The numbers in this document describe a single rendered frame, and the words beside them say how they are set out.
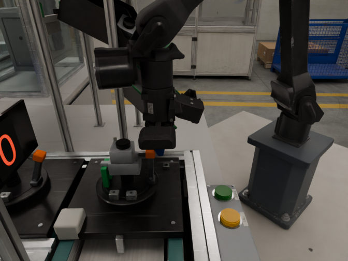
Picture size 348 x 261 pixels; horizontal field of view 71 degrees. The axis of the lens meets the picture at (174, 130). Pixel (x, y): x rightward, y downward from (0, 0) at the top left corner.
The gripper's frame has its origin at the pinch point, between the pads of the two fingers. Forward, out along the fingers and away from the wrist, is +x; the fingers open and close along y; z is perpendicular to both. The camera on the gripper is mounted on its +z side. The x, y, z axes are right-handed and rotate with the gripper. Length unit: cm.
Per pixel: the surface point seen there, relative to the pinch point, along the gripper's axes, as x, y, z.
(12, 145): -11.0, -18.1, -16.5
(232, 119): 24, 57, 30
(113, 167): 4.5, -2.4, -9.8
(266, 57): 91, 464, 201
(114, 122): 23, 54, -23
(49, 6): -21, 114, -65
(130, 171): 5.8, -2.3, -6.4
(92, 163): 12.2, 9.2, -18.4
